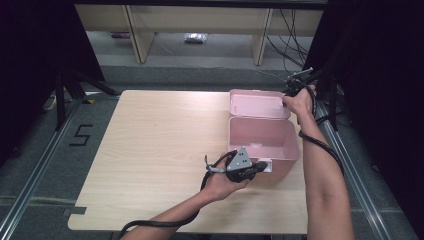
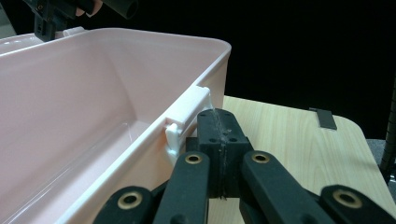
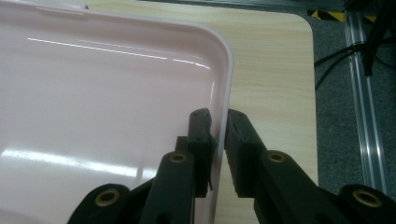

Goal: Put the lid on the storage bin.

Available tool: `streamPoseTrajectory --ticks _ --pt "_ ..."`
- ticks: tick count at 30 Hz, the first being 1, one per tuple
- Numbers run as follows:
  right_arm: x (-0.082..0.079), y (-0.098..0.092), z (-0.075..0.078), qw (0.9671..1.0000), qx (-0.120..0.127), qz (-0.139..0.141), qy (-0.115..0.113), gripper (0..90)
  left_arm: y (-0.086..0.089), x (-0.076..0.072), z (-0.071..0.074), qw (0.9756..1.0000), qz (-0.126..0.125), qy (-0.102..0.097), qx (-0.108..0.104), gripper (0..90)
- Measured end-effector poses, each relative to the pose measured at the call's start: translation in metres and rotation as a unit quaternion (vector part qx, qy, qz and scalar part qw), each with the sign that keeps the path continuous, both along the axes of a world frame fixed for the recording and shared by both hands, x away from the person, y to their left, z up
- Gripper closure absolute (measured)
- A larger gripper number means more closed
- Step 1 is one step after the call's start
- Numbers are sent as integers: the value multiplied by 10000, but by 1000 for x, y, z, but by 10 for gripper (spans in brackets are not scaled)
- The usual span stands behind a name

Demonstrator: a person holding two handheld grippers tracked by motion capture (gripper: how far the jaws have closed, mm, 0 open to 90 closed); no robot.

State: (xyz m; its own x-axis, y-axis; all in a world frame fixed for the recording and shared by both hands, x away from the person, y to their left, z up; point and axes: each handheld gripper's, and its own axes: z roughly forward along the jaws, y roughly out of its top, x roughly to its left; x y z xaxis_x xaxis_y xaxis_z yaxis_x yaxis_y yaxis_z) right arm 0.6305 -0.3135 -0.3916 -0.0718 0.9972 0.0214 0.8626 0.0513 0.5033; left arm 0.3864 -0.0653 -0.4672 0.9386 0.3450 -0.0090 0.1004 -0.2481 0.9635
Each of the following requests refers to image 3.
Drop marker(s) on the yellow black hazard tape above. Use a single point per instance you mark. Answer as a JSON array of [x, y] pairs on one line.
[[325, 15]]

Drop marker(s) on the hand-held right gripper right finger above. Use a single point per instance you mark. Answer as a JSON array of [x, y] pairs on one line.
[[280, 189]]

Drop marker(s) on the aluminium floor rail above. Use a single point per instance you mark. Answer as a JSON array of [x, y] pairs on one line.
[[365, 109]]

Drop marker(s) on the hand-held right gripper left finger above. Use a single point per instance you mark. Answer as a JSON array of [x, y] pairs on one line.
[[174, 189]]

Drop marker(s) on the black metal stand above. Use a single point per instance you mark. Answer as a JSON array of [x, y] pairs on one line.
[[378, 37]]

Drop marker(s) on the pink medicine chest box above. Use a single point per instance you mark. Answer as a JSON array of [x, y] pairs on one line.
[[109, 102]]

